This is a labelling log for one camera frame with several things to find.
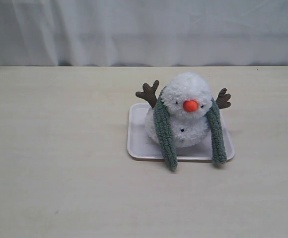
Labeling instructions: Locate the white backdrop curtain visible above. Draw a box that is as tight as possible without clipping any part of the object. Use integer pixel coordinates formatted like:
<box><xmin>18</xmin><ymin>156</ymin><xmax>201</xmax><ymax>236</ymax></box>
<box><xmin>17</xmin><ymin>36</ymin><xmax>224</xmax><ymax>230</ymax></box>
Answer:
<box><xmin>0</xmin><ymin>0</ymin><xmax>288</xmax><ymax>66</ymax></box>

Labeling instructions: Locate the white rectangular tray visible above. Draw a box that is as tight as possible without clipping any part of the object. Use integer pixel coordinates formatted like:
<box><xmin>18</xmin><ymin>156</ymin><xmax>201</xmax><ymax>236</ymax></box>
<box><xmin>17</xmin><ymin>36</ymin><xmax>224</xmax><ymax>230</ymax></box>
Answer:
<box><xmin>127</xmin><ymin>103</ymin><xmax>235</xmax><ymax>162</ymax></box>

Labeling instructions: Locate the white plush snowman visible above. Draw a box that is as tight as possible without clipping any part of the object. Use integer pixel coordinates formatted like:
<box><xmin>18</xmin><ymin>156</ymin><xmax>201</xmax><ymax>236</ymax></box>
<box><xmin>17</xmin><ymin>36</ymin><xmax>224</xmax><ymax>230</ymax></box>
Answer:
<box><xmin>135</xmin><ymin>72</ymin><xmax>231</xmax><ymax>149</ymax></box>

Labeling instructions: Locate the green fuzzy scarf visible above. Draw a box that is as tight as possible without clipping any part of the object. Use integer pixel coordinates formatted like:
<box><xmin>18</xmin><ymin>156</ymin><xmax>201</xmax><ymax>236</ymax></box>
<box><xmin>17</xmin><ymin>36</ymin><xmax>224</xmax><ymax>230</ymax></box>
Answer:
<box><xmin>146</xmin><ymin>88</ymin><xmax>231</xmax><ymax>171</ymax></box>

